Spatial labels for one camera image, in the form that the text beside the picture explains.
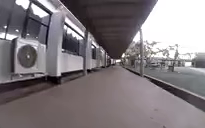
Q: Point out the grey canopy pole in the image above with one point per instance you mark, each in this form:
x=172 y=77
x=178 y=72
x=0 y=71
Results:
x=141 y=56

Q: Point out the white building with dark windows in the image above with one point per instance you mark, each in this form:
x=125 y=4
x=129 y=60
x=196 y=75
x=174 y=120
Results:
x=70 y=62

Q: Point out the brownish concrete walkway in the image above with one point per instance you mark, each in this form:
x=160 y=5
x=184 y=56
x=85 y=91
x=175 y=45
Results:
x=100 y=100

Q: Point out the concrete kerb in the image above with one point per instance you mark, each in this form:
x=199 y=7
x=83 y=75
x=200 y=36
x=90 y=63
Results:
x=176 y=90

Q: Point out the row of trees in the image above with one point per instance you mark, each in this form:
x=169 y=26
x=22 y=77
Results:
x=146 y=50

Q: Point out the dark canopy roof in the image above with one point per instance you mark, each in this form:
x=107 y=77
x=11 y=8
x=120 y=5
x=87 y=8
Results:
x=113 y=23

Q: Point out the grey paved yard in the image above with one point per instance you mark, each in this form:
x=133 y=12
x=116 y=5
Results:
x=190 y=80

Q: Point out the white air conditioner unit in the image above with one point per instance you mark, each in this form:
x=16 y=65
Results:
x=27 y=56

